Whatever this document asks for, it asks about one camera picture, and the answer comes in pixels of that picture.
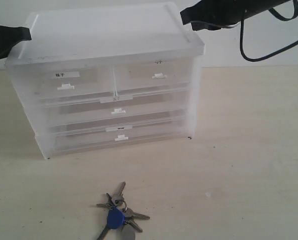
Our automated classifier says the white translucent drawer cabinet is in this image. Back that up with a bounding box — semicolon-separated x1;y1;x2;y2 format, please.
5;2;205;159

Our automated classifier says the key bunch with blue fob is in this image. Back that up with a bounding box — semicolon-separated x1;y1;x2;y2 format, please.
96;181;151;240

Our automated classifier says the bottom wide clear drawer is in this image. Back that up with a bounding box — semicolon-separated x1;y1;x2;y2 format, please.
53;116;186;153

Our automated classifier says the wide clear drawer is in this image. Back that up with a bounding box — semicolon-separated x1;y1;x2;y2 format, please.
40;90;189;133
53;116;186;153

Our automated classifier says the middle wide clear drawer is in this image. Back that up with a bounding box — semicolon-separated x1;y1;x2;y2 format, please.
40;90;189;133

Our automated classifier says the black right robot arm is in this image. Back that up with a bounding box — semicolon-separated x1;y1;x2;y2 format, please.
180;0;298;31

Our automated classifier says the black round cable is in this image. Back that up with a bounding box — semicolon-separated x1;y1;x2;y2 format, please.
239;0;298;63

